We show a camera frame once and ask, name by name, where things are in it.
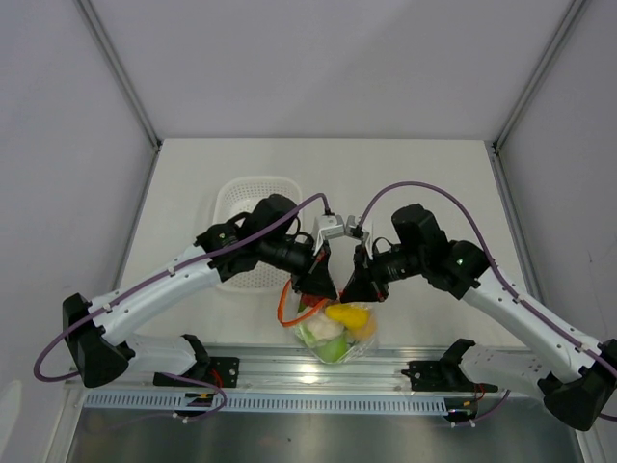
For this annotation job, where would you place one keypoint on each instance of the right aluminium frame post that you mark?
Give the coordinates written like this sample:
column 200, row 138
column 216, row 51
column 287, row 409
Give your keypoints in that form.
column 556, row 44

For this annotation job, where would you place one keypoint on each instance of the aluminium frame post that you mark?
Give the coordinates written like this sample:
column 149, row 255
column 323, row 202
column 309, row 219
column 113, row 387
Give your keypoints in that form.
column 112, row 58
column 556, row 44

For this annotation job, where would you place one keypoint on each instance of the yellow pepper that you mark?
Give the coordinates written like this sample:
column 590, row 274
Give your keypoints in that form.
column 351, row 316

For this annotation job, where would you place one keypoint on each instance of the white cauliflower with green leaves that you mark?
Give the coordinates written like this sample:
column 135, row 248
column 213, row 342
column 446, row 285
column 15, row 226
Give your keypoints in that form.
column 319, row 329

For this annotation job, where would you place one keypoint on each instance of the clear zip bag orange zipper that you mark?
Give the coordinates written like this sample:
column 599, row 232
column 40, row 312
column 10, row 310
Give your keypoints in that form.
column 289, row 316

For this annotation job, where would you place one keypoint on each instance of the orange apricot fruit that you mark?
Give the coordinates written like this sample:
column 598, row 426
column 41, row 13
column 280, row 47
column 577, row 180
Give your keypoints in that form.
column 367, row 331

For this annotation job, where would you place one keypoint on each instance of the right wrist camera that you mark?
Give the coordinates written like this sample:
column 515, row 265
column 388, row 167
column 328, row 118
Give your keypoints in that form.
column 362, row 232

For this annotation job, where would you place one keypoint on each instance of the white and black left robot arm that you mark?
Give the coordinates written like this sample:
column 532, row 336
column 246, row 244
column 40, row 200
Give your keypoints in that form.
column 101, row 333

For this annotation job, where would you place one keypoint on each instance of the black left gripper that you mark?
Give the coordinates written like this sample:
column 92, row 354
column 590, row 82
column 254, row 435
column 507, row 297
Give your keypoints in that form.
column 314, row 278

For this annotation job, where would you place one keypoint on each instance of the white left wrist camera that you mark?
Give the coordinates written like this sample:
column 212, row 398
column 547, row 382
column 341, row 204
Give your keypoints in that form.
column 326, row 227

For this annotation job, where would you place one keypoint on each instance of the white slotted cable duct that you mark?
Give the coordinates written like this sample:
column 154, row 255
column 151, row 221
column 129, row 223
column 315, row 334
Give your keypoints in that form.
column 398, row 405

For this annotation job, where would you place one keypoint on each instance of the green apple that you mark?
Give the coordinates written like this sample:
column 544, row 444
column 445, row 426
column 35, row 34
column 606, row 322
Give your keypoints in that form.
column 332, row 351

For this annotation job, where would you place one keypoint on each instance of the left aluminium frame post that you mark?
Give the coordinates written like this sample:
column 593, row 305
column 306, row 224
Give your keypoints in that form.
column 112, row 58

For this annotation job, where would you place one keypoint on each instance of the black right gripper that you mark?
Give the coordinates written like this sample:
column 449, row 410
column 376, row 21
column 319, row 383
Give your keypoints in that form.
column 365, row 284

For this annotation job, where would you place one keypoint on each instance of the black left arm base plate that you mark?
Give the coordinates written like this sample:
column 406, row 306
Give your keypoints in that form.
column 218, row 371

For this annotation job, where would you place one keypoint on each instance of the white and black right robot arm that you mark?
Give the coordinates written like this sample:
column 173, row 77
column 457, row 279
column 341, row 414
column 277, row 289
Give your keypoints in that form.
column 572, row 374

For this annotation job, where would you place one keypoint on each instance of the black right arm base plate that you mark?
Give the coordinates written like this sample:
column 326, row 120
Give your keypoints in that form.
column 434, row 373

